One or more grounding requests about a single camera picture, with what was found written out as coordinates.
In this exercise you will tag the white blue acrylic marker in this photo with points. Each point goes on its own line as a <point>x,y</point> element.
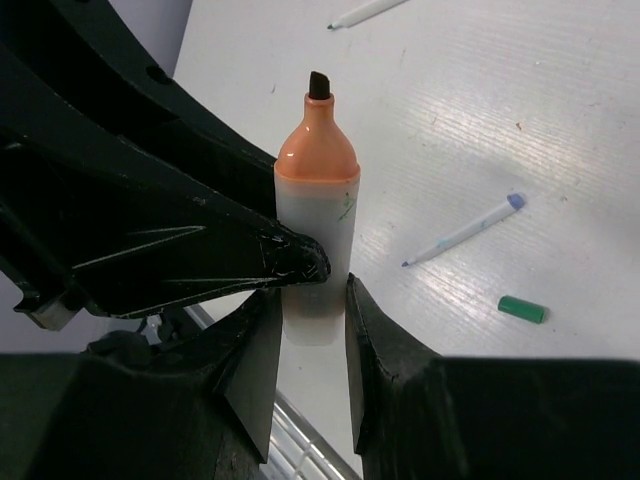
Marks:
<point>511,204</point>

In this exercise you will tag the green pen cap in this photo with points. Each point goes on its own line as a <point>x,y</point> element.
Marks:
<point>522,309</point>

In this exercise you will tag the orange highlighter marker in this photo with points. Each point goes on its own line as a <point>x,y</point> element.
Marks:
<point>316,179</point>

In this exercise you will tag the white green acrylic marker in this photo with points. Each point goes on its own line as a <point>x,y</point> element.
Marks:
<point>363,13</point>

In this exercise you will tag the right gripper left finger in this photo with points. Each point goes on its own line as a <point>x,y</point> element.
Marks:
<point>196,409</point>

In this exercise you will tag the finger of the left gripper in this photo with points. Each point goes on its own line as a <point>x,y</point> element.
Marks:
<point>121,194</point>

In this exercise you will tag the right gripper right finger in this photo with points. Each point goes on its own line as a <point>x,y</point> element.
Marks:
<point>416,414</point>

